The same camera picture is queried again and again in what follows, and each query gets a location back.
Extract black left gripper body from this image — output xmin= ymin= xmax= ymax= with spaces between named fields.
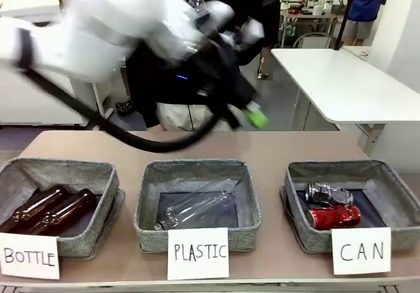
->
xmin=170 ymin=43 xmax=259 ymax=107

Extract clear plastic bottle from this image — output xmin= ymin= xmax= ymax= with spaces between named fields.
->
xmin=154 ymin=178 xmax=239 ymax=231

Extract crushed silver can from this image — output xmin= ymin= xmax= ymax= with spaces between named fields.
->
xmin=305 ymin=182 xmax=354 ymax=206

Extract crushed red can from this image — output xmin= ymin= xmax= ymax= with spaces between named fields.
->
xmin=305 ymin=204 xmax=362 ymax=231

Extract brown glass bottle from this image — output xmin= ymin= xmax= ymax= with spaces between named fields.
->
xmin=28 ymin=188 xmax=98 ymax=237
xmin=0 ymin=185 xmax=68 ymax=233

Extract grey basket labelled plastic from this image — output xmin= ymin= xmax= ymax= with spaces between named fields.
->
xmin=133 ymin=159 xmax=263 ymax=254

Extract grey basket labelled can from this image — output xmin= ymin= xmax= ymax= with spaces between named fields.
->
xmin=279 ymin=159 xmax=420 ymax=254

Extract paper label reading can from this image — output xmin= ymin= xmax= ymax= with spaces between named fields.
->
xmin=330 ymin=227 xmax=392 ymax=276

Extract grey basket labelled bottle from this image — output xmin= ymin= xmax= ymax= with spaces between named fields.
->
xmin=0 ymin=157 xmax=126 ymax=260

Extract white bag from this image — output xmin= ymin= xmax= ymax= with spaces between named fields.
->
xmin=156 ymin=102 xmax=217 ymax=132

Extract standing person in black shirt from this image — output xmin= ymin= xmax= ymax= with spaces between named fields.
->
xmin=259 ymin=0 xmax=287 ymax=79

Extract white table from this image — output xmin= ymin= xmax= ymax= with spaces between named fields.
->
xmin=270 ymin=47 xmax=420 ymax=151

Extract grey chair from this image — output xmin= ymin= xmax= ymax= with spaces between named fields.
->
xmin=291 ymin=32 xmax=331 ymax=49

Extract black shoes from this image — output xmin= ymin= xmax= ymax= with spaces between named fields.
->
xmin=115 ymin=100 xmax=135 ymax=116

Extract cluttered metal workbench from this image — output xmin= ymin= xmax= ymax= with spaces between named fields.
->
xmin=278 ymin=0 xmax=345 ymax=49

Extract black stand pole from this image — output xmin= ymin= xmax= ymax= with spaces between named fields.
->
xmin=334 ymin=0 xmax=358 ymax=50

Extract paper label reading plastic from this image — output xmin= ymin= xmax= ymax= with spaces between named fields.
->
xmin=167 ymin=227 xmax=230 ymax=281

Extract person with blue apron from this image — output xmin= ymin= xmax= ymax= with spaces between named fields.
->
xmin=343 ymin=0 xmax=387 ymax=47

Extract paper label reading bottle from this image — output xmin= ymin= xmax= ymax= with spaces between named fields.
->
xmin=0 ymin=232 xmax=61 ymax=280

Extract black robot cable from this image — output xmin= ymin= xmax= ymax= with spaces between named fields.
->
xmin=16 ymin=27 xmax=221 ymax=153

